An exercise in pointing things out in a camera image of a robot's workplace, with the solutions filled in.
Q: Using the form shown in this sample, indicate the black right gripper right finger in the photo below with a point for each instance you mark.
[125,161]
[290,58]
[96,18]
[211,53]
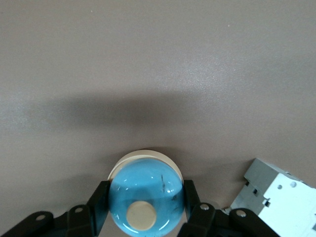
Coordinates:
[207,222]

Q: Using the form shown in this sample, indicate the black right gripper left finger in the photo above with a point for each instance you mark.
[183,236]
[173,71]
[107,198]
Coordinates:
[81,219]

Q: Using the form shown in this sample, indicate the blue dome call bell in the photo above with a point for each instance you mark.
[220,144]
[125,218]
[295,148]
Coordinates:
[145,182]

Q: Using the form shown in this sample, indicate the white circuit breaker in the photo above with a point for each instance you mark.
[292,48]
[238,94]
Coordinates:
[284,197]

